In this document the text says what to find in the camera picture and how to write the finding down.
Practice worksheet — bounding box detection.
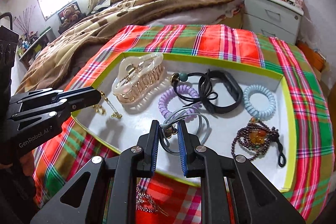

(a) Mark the gold bead bracelet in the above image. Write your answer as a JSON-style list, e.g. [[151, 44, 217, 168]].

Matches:
[[92, 91, 124, 120]]

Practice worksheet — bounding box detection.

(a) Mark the dark beaded amber bracelet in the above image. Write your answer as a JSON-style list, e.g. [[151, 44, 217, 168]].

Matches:
[[231, 117, 287, 168]]

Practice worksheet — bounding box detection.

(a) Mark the black hair tie with charm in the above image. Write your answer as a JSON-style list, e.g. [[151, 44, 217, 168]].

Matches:
[[170, 69, 219, 109]]

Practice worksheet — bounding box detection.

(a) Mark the person's left hand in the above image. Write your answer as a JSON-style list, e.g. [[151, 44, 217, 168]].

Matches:
[[14, 151, 35, 176]]

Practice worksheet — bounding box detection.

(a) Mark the brown fleece blanket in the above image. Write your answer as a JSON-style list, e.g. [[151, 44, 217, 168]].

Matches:
[[16, 0, 236, 93]]

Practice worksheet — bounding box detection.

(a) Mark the plaid red green cloth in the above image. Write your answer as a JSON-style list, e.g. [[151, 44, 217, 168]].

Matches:
[[33, 25, 335, 223]]

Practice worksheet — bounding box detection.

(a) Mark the cream gold hair claw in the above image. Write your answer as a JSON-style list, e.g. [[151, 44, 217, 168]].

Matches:
[[112, 53, 165, 104]]

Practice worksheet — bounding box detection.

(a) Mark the teddy bear on shelf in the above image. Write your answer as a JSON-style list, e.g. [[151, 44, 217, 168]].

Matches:
[[61, 4, 81, 24]]

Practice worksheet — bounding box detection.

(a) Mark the lime green tray box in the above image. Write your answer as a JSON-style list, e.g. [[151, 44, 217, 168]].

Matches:
[[72, 52, 297, 193]]

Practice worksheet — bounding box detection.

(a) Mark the black fitness band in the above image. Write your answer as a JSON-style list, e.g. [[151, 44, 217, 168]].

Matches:
[[198, 70, 243, 114]]

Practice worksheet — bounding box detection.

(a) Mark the white bedside cabinet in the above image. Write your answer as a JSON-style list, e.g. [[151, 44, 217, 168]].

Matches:
[[243, 0, 304, 45]]

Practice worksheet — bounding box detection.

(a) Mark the pink rhinestone bracelet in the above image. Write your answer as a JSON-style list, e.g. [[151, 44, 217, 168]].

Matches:
[[135, 184, 170, 217]]

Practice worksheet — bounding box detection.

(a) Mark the purple spiral hair tie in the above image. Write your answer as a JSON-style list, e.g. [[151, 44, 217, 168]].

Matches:
[[158, 84, 202, 122]]

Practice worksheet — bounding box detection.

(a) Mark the light blue spiral hair tie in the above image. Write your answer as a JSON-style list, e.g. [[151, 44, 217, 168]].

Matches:
[[243, 84, 277, 121]]

